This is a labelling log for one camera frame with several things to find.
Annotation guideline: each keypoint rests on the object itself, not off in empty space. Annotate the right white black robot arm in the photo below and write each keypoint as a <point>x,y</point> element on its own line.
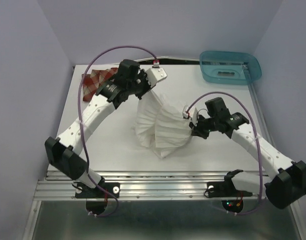
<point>281,180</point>

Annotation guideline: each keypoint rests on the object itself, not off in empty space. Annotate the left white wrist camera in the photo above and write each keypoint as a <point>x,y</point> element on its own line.
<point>155,75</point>

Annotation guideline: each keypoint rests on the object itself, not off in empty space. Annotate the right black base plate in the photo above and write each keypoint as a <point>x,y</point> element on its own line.
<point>223,189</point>

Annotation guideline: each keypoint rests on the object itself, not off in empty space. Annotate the aluminium frame rail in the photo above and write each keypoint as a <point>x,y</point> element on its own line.
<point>134,185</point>

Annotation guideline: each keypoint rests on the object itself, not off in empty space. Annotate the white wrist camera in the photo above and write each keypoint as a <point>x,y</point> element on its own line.
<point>155,75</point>
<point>193,115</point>

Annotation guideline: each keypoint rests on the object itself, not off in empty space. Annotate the teal plastic basket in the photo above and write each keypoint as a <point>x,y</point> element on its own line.
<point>229,68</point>

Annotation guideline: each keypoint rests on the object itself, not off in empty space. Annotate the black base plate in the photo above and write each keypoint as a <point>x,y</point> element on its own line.
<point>112,192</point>
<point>223,189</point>

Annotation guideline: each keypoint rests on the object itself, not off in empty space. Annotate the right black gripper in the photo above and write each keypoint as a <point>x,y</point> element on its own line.
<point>195,130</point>

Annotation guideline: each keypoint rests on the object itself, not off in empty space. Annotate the white cloth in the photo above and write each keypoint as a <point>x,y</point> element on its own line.
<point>160,125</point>

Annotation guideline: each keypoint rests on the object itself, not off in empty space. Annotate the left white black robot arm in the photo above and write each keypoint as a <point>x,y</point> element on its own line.
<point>63,152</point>

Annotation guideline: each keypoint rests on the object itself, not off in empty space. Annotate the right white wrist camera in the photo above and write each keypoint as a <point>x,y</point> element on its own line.
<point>193,115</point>

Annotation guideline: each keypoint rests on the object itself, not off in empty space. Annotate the red checked skirt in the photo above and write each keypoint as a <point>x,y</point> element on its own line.
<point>94,80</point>

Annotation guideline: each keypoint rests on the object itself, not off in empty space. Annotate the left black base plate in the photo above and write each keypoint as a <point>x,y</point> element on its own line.
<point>112,192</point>

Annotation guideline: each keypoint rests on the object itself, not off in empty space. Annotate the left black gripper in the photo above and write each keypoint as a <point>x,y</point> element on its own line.
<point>142,74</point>

